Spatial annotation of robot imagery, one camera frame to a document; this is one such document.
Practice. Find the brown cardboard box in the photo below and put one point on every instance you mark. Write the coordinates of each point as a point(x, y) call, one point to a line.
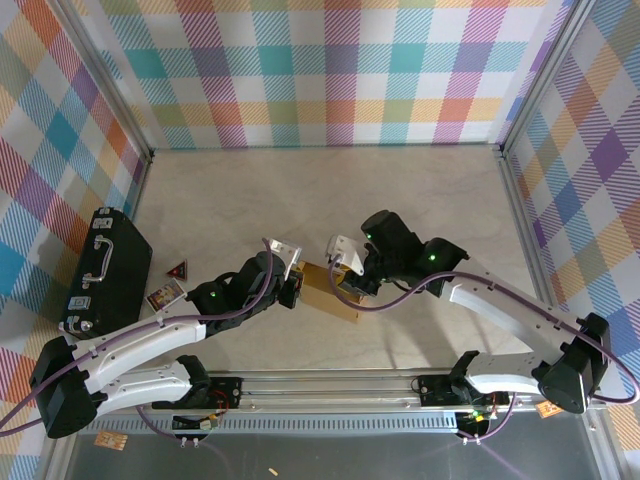
point(320, 295)

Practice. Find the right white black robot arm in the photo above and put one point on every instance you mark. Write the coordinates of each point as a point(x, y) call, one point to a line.
point(500, 305)

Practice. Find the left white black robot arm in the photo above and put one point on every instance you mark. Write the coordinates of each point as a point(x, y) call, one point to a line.
point(150, 340)

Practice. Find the red triangular card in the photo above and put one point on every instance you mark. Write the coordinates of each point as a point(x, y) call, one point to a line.
point(178, 273)

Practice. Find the small picture card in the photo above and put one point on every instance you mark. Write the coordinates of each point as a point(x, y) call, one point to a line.
point(164, 297)

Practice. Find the orange patterned tag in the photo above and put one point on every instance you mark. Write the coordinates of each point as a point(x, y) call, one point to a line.
point(549, 411)
point(110, 441)

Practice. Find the long aluminium base rail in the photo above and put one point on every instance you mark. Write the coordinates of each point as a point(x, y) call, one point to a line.
point(325, 392)

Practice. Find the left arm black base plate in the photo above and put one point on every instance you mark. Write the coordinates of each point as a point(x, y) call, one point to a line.
point(227, 390)

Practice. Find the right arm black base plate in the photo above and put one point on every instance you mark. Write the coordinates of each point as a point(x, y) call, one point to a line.
point(435, 390)

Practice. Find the aluminium frame post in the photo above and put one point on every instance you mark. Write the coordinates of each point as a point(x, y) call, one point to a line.
point(107, 85)
point(545, 75)

